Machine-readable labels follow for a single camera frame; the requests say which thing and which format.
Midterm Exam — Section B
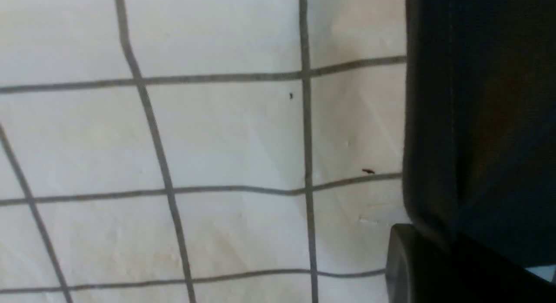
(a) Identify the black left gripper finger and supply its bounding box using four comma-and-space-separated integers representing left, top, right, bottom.
385, 224, 556, 303

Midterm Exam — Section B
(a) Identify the gray long-sleeve top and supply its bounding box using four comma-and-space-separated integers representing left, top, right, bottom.
403, 0, 556, 267

